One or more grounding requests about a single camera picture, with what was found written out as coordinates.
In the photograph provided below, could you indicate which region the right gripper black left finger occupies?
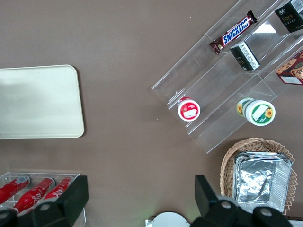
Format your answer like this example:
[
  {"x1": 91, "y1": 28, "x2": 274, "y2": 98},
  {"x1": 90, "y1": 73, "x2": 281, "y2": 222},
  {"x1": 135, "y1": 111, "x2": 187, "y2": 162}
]
[{"x1": 0, "y1": 175, "x2": 89, "y2": 227}]

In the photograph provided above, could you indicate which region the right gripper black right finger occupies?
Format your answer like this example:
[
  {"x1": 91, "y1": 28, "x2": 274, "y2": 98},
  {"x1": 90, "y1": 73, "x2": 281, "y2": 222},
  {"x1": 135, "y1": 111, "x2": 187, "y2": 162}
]
[{"x1": 191, "y1": 175, "x2": 292, "y2": 227}]

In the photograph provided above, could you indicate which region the light wicker basket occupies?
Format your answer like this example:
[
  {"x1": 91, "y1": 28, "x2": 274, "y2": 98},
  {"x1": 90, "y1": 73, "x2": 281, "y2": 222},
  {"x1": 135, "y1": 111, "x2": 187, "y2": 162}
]
[{"x1": 220, "y1": 137, "x2": 298, "y2": 216}]

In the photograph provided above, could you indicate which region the cream rectangular tray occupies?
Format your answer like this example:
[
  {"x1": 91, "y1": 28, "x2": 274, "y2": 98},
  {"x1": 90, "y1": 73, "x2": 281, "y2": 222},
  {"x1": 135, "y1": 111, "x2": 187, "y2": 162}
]
[{"x1": 0, "y1": 64, "x2": 85, "y2": 140}]

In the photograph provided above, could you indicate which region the red cola bottle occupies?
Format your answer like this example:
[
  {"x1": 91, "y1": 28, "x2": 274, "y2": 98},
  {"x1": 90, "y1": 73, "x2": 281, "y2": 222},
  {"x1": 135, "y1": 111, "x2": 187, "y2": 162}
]
[
  {"x1": 43, "y1": 177, "x2": 73, "y2": 201},
  {"x1": 0, "y1": 177, "x2": 32, "y2": 204},
  {"x1": 11, "y1": 178, "x2": 56, "y2": 214}
]

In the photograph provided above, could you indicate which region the clear acrylic bottle rack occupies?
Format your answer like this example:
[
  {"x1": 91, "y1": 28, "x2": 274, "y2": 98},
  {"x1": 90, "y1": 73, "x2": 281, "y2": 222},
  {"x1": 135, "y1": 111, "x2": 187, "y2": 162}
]
[{"x1": 0, "y1": 171, "x2": 87, "y2": 224}]

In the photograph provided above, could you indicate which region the stack of foil containers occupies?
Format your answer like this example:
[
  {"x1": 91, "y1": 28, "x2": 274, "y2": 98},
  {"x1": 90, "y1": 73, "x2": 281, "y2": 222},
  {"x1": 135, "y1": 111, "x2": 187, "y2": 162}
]
[{"x1": 232, "y1": 151, "x2": 294, "y2": 214}]

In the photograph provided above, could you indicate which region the green lid white cup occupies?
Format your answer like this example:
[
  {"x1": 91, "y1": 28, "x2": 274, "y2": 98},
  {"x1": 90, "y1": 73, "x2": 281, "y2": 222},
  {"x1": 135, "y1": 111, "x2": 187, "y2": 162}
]
[{"x1": 236, "y1": 97, "x2": 276, "y2": 127}]

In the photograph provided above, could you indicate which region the red lid white cup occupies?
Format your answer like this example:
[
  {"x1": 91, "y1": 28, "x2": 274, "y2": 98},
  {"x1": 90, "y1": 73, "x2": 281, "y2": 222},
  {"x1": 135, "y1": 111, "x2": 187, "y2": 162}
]
[{"x1": 177, "y1": 96, "x2": 202, "y2": 122}]

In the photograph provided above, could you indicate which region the clear acrylic tiered stand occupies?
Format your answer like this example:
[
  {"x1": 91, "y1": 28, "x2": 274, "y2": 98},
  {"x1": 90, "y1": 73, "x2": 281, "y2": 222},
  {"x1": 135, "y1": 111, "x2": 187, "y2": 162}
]
[{"x1": 151, "y1": 0, "x2": 303, "y2": 155}]

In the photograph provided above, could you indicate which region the red plaid cookie box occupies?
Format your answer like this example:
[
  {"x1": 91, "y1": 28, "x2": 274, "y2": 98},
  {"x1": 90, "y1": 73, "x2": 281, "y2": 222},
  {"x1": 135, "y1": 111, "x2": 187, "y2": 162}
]
[{"x1": 276, "y1": 50, "x2": 303, "y2": 86}]

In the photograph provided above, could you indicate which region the small black carton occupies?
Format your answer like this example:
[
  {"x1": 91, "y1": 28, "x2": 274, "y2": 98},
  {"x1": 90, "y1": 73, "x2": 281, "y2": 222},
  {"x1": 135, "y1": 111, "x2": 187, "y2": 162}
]
[
  {"x1": 274, "y1": 0, "x2": 303, "y2": 34},
  {"x1": 229, "y1": 40, "x2": 261, "y2": 72}
]

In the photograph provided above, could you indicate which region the Snickers chocolate bar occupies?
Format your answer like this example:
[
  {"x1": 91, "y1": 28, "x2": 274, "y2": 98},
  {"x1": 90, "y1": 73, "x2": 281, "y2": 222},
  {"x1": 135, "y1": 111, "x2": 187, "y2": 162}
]
[{"x1": 209, "y1": 10, "x2": 258, "y2": 55}]

